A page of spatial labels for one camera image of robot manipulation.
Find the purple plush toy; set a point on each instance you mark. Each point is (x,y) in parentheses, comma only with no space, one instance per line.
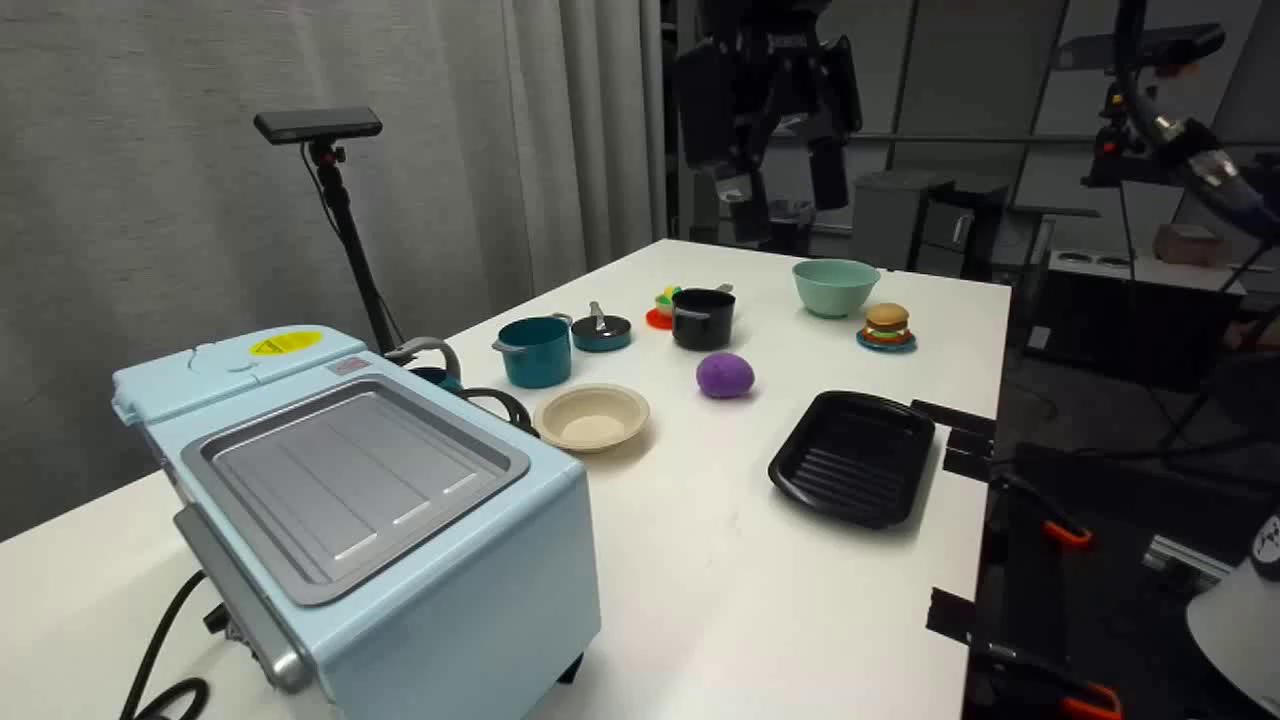
(725,376)

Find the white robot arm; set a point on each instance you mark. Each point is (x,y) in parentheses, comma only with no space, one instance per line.
(1240,642)

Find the green yellow toy vegetable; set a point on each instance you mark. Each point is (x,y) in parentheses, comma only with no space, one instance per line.
(656,317)

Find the black toy pot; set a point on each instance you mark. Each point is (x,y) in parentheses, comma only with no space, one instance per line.
(701,325)

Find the toy burger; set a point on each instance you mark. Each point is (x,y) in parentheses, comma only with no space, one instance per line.
(886,323)

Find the small teal pan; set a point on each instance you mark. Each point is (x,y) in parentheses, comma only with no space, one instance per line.
(605,332)

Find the small beige bowl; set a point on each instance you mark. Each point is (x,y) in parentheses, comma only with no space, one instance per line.
(592,418)

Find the teal mug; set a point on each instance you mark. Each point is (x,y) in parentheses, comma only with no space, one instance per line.
(539,355)

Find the mint green bowl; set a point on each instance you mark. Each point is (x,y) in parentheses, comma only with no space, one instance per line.
(839,284)

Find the black ridged tray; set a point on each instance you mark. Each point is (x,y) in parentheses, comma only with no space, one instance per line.
(855,457)

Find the small teal coaster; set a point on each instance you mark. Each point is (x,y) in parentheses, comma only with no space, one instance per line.
(890,346)

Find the grey background cabinet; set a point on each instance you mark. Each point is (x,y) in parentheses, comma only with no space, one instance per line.
(890,223)

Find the dark background equipment rack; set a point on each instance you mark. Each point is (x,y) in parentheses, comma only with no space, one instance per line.
(766,93)

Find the light blue toaster oven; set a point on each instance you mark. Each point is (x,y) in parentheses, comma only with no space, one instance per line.
(442,626)

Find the grey curtain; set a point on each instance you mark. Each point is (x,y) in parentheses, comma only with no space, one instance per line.
(134,267)

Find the pinkish background box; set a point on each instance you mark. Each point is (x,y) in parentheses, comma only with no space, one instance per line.
(1187,244)

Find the black camera tripod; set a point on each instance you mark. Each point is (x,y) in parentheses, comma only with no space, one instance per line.
(348,240)

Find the black table edge bracket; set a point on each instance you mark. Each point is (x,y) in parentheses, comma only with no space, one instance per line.
(961,616)
(958,440)

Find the black stereo camera on tripod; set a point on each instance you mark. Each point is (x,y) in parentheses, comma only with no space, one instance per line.
(316,124)

